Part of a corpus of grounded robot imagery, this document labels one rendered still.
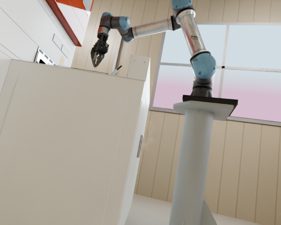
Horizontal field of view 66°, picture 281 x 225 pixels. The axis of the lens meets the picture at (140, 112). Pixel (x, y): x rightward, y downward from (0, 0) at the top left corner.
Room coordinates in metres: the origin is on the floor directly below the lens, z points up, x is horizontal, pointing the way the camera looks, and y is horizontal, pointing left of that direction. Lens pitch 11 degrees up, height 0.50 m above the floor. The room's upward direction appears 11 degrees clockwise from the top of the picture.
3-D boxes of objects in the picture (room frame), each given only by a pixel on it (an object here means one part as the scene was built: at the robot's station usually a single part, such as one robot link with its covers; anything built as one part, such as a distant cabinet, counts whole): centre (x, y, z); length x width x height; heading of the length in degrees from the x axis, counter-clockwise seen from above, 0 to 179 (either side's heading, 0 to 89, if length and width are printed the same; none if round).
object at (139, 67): (1.24, 0.03, 0.89); 0.55 x 0.09 x 0.14; 176
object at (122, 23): (1.26, 0.23, 1.29); 0.11 x 0.11 x 0.08; 73
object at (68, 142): (1.40, 0.28, 0.41); 0.96 x 0.64 x 0.82; 176
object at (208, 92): (1.21, -0.34, 0.89); 0.15 x 0.15 x 0.10
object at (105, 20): (1.27, 0.33, 1.29); 0.09 x 0.08 x 0.11; 73
